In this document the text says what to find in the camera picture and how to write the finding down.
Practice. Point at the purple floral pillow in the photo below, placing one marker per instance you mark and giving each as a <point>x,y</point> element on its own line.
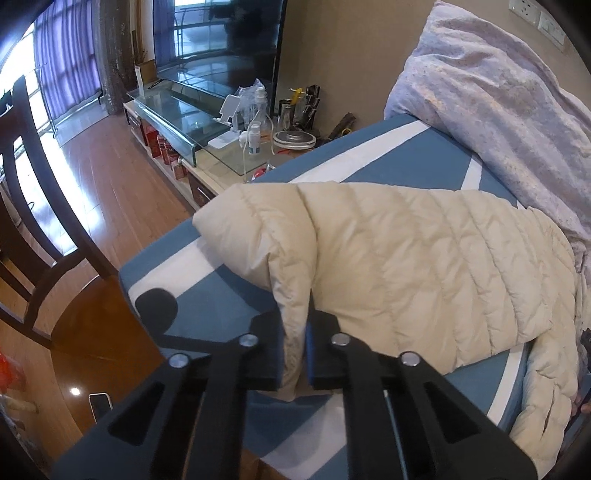
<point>498,92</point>

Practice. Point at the purple curtain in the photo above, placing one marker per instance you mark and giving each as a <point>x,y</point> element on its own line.
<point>69,50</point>

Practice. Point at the small white bottle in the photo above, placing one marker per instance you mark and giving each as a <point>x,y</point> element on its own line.
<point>253,138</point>

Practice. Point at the dark wooden chair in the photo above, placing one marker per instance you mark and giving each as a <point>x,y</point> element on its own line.
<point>27,207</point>

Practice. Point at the brown wooden table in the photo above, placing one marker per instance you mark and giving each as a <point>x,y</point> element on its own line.
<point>97,332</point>

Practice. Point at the black knife block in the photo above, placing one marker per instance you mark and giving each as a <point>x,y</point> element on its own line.
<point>309,106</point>

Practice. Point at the glass television riser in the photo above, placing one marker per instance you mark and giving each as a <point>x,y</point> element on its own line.
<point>184,120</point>

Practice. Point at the cream down jacket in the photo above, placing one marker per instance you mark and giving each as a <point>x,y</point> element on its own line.
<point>415,258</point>

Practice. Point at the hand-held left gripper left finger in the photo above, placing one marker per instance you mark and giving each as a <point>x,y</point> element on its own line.
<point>265,357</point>

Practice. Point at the white smartphone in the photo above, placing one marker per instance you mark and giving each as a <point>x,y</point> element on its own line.
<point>100,407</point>

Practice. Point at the flat screen television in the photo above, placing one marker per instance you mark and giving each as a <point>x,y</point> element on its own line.
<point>221,41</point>

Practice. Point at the brown sheer curtain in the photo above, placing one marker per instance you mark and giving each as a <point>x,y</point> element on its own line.
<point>115,50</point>

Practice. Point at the television cabinet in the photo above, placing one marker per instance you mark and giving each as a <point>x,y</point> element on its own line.
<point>203,184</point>

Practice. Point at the clear spray bottle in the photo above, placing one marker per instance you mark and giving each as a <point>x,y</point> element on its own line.
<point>261,108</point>

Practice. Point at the white phone stand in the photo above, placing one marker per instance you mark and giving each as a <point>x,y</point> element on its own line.
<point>229,110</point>

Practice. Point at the blue white striped cloth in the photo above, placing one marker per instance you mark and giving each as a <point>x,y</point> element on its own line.
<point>378,152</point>

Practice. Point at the red boxes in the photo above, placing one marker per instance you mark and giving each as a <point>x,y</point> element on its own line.
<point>164,147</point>

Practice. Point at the white wall socket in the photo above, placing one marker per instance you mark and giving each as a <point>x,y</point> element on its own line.
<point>524,9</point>
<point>552,28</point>

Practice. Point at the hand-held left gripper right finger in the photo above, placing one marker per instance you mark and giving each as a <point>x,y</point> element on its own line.
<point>310,357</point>

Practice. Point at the red packet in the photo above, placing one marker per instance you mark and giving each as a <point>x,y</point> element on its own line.
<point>10,378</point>

